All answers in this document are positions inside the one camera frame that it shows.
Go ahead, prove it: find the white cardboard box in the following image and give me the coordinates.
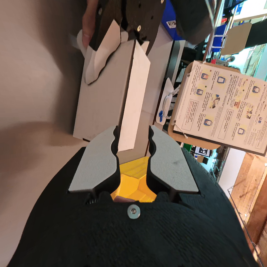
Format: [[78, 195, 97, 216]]
[[73, 40, 151, 151]]

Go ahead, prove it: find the blue plastic bin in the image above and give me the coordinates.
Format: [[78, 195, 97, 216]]
[[162, 0, 186, 41]]

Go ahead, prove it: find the dark rounded object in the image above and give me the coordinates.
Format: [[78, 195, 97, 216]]
[[170, 0, 216, 45]]

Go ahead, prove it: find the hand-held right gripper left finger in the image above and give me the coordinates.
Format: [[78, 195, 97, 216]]
[[68, 126, 121, 196]]

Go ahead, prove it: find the black and white marker tag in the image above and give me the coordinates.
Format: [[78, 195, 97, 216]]
[[191, 146, 212, 157]]

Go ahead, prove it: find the white stand base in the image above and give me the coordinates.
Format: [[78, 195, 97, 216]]
[[156, 78, 181, 125]]

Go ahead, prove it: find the person's left hand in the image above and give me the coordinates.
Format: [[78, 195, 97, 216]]
[[82, 0, 100, 48]]

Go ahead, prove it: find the printed instruction sheet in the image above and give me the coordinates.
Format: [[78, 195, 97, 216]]
[[173, 60, 267, 154]]

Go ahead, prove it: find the small blue bin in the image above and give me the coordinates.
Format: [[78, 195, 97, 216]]
[[212, 23, 227, 52]]

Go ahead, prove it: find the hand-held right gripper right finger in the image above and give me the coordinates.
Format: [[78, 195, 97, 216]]
[[147, 126, 199, 202]]

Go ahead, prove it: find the yellow plastic bin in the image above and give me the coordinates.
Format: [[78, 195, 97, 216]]
[[111, 156, 157, 203]]

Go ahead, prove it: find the wooden sign board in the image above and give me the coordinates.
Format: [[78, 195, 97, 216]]
[[168, 60, 267, 157]]

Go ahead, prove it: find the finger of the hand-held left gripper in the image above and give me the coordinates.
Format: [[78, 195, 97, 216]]
[[84, 20, 122, 85]]

